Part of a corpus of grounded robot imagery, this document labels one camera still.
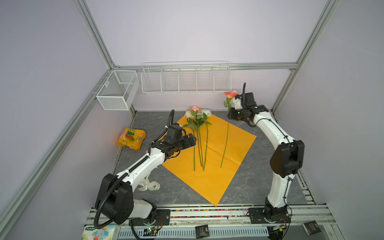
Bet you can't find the white mesh box basket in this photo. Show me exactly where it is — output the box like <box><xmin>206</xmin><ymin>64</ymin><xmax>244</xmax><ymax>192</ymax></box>
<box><xmin>96</xmin><ymin>70</ymin><xmax>140</xmax><ymax>111</ymax></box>

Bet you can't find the white fake rose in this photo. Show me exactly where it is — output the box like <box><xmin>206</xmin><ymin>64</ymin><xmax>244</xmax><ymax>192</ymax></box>
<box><xmin>201</xmin><ymin>109</ymin><xmax>212</xmax><ymax>170</ymax></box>

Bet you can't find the cream fake rose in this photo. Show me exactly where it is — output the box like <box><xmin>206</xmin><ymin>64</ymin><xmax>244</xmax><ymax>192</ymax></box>
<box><xmin>181</xmin><ymin>109</ymin><xmax>197</xmax><ymax>172</ymax></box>

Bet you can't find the orange wrapping paper sheet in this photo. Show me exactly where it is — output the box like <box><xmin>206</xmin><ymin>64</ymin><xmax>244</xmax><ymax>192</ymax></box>
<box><xmin>150</xmin><ymin>111</ymin><xmax>257</xmax><ymax>206</ymax></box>

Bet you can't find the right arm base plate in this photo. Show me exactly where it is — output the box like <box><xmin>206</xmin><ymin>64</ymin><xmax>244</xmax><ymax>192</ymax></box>
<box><xmin>247</xmin><ymin>207</ymin><xmax>291</xmax><ymax>224</ymax></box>

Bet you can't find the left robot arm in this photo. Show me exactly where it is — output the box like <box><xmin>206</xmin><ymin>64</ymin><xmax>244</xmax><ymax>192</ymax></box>
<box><xmin>94</xmin><ymin>134</ymin><xmax>197</xmax><ymax>229</ymax></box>

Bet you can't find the white slotted cable duct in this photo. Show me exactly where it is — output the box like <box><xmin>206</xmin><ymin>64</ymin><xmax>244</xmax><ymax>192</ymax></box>
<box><xmin>135</xmin><ymin>226</ymin><xmax>270</xmax><ymax>240</ymax></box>

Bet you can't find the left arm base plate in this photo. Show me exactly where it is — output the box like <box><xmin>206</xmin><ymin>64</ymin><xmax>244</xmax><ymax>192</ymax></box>
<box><xmin>132</xmin><ymin>209</ymin><xmax>171</xmax><ymax>227</ymax></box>

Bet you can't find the light pink fake rose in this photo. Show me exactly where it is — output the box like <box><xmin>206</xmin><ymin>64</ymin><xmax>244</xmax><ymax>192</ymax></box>
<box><xmin>191</xmin><ymin>106</ymin><xmax>203</xmax><ymax>167</ymax></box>

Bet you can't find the dark pink fake rose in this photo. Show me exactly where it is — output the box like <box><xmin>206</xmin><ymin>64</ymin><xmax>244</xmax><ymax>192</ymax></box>
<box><xmin>220</xmin><ymin>91</ymin><xmax>238</xmax><ymax>168</ymax></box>

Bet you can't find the black box right front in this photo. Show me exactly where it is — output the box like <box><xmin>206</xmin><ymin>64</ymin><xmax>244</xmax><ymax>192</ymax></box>
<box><xmin>302</xmin><ymin>220</ymin><xmax>322</xmax><ymax>236</ymax></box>

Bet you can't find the tissue pack with elephant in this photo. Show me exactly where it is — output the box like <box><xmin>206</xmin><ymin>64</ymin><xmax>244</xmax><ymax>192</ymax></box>
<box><xmin>80</xmin><ymin>225</ymin><xmax>121</xmax><ymax>240</ymax></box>

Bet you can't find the white wire wall shelf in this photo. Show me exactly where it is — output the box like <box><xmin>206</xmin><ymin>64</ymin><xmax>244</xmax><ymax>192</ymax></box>
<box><xmin>141</xmin><ymin>61</ymin><xmax>232</xmax><ymax>94</ymax></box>

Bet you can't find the black box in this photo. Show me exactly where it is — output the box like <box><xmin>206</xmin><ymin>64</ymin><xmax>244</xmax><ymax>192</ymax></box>
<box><xmin>302</xmin><ymin>220</ymin><xmax>322</xmax><ymax>236</ymax></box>
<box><xmin>195</xmin><ymin>225</ymin><xmax>210</xmax><ymax>239</ymax></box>

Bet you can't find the aluminium front rail frame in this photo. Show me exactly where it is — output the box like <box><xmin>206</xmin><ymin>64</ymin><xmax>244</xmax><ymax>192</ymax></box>
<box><xmin>85</xmin><ymin>203</ymin><xmax>343</xmax><ymax>240</ymax></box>

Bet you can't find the black box centre front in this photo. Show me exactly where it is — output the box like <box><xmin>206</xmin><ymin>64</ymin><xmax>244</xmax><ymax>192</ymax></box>
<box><xmin>195</xmin><ymin>225</ymin><xmax>210</xmax><ymax>239</ymax></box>

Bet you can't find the white ribbon gold lettering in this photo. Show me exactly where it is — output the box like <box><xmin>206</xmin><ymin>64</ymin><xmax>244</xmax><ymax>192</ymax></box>
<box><xmin>136</xmin><ymin>175</ymin><xmax>160</xmax><ymax>192</ymax></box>

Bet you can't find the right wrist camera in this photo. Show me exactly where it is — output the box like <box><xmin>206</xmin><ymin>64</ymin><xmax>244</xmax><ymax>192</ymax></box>
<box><xmin>231</xmin><ymin>93</ymin><xmax>257</xmax><ymax>110</ymax></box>

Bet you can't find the yellow snack bag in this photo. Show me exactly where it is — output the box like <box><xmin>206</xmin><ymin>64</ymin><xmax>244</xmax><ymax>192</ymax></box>
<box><xmin>116</xmin><ymin>128</ymin><xmax>146</xmax><ymax>150</ymax></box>

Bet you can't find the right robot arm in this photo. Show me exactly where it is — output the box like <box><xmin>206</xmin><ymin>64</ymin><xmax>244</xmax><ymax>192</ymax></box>
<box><xmin>229</xmin><ymin>100</ymin><xmax>305</xmax><ymax>223</ymax></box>

